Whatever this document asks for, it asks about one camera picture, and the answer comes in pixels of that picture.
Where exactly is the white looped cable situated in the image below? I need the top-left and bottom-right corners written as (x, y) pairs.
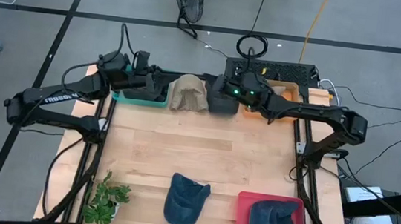
top-left (315, 78), bottom-right (344, 115)

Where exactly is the dark grey cap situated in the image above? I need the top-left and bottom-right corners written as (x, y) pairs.
top-left (200, 73), bottom-right (244, 116)
top-left (121, 77), bottom-right (170, 104)

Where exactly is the black shelf beam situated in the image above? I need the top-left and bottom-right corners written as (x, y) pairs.
top-left (340, 182), bottom-right (401, 223)

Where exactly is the orange plastic tray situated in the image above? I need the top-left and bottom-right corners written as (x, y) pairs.
top-left (241, 76), bottom-right (304, 124)

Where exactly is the teal plastic tray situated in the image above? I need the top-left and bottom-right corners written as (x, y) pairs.
top-left (111, 62), bottom-right (175, 110)

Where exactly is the green potted plant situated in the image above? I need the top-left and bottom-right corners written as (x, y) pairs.
top-left (80, 168), bottom-right (134, 224)

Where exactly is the beige cap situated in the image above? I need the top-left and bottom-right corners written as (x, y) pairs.
top-left (168, 72), bottom-right (212, 115)
top-left (270, 84), bottom-right (290, 99)

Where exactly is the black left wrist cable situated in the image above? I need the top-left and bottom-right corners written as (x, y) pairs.
top-left (117, 22), bottom-right (140, 57)

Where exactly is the white box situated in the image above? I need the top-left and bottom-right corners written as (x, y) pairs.
top-left (343, 182), bottom-right (386, 206)

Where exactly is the yellow cable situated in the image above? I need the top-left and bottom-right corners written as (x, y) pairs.
top-left (298, 0), bottom-right (332, 66)

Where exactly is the thin black floor cable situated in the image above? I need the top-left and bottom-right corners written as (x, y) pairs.
top-left (330, 83), bottom-right (401, 111)
top-left (365, 114), bottom-right (401, 133)

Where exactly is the black coiled cable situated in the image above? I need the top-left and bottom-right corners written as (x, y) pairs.
top-left (234, 0), bottom-right (275, 61)

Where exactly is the black perforated computer case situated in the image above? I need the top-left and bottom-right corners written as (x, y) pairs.
top-left (224, 55), bottom-right (321, 88)

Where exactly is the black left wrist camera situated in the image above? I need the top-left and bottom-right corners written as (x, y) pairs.
top-left (131, 49), bottom-right (152, 75)

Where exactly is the black arm base cable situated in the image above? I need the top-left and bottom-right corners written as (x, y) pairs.
top-left (39, 133), bottom-right (89, 223)

